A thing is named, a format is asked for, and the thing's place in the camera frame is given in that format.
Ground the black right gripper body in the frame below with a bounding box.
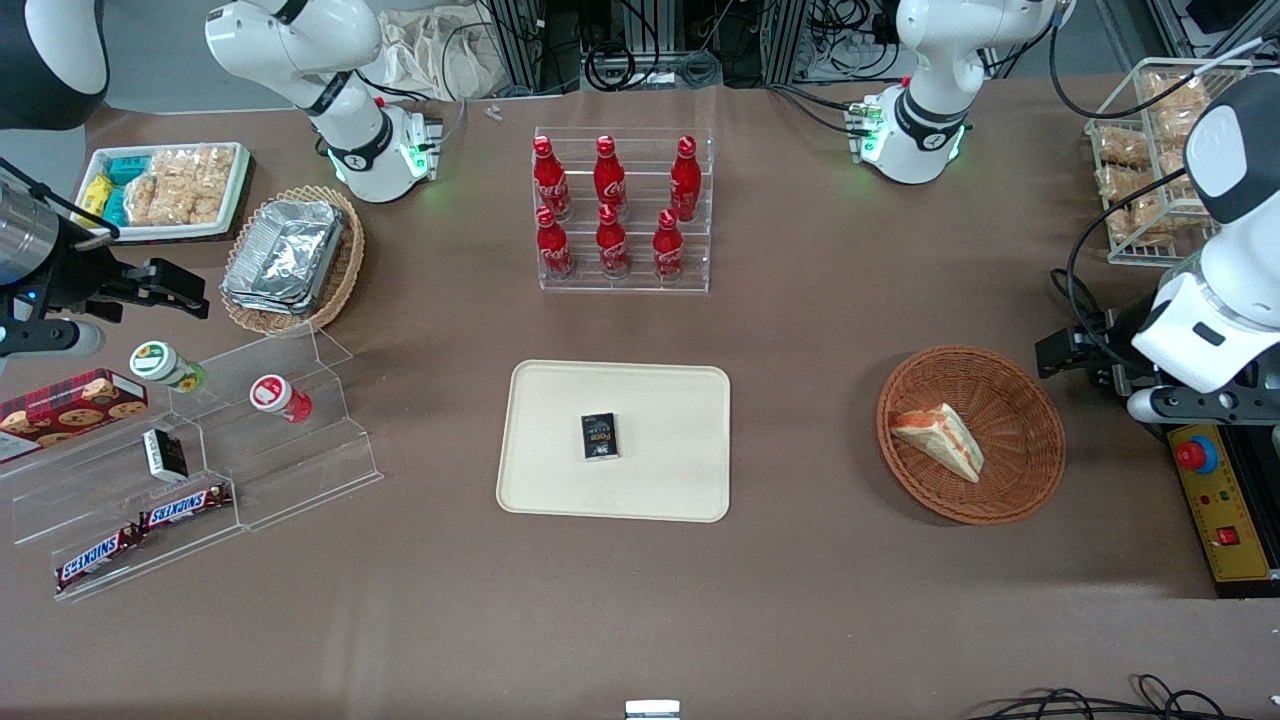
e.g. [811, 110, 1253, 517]
[40, 235, 131, 321]

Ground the clear rice cracker pack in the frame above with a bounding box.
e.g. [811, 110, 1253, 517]
[150, 150, 198, 226]
[123, 175, 161, 226]
[190, 147, 237, 224]

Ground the triangular sandwich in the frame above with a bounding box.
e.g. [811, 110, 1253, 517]
[890, 403, 986, 484]

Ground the white rectangular snack tray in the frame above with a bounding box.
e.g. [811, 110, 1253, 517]
[72, 142, 251, 243]

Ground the red cookie box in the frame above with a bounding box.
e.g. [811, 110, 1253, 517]
[0, 368, 149, 463]

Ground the aluminium frame rack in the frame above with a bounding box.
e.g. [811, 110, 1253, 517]
[480, 0, 813, 93]

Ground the green lidded snack cup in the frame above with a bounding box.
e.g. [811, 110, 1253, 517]
[129, 340, 208, 394]

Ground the beige cloth bag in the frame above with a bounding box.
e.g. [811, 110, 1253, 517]
[375, 10, 511, 101]

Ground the clear acrylic stepped shelf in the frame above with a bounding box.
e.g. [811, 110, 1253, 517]
[0, 322, 384, 603]

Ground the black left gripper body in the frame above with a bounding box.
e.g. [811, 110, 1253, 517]
[1092, 318, 1135, 373]

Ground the light oval wicker basket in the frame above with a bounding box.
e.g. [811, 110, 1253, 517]
[220, 185, 365, 337]

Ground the Snickers chocolate bar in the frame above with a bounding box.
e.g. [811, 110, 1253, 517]
[138, 483, 234, 532]
[55, 525, 144, 591]

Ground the aluminium foil tray stack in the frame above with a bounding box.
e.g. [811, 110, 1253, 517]
[222, 199, 346, 316]

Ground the brown round wicker basket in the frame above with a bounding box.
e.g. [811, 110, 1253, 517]
[877, 345, 1067, 526]

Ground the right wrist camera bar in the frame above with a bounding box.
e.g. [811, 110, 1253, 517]
[0, 320, 106, 359]

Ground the white wire basket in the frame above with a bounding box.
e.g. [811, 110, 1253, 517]
[1085, 58, 1256, 267]

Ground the black floor cable bundle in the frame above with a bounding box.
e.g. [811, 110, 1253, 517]
[970, 675, 1280, 720]

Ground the black table cable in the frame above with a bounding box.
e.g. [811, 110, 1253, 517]
[1048, 268, 1101, 333]

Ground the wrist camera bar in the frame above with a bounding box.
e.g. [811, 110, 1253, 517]
[1127, 385, 1280, 427]
[0, 320, 106, 359]

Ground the clear acrylic bottle rack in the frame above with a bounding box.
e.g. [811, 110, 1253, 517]
[533, 127, 714, 294]

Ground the yellow emergency stop control box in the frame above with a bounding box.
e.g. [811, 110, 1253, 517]
[1165, 420, 1280, 599]

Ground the red cola bottle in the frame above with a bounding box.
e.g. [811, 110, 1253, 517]
[596, 203, 631, 279]
[532, 135, 572, 221]
[593, 135, 628, 217]
[535, 206, 577, 281]
[652, 208, 687, 283]
[669, 135, 703, 223]

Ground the small black white box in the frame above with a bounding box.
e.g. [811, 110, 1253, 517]
[142, 428, 189, 484]

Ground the small black card box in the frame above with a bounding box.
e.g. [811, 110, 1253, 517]
[581, 412, 621, 462]

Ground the red lidded snack cup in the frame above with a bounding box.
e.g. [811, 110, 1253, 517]
[249, 374, 314, 424]

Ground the beige plastic tray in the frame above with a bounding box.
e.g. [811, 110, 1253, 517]
[496, 360, 732, 523]

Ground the coiled black cable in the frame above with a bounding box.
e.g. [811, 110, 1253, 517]
[585, 45, 663, 93]

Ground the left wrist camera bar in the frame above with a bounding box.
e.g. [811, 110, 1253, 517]
[1127, 385, 1280, 427]

